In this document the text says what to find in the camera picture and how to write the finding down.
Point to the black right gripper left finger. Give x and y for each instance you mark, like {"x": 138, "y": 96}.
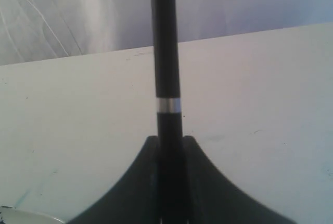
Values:
{"x": 134, "y": 198}

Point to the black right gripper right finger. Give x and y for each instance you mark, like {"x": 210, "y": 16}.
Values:
{"x": 214, "y": 199}

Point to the black paintbrush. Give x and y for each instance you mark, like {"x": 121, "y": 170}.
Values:
{"x": 172, "y": 167}

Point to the white square paint dish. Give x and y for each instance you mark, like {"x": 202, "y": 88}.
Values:
{"x": 10, "y": 215}

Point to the white backdrop curtain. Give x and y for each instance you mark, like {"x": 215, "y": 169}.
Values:
{"x": 34, "y": 30}

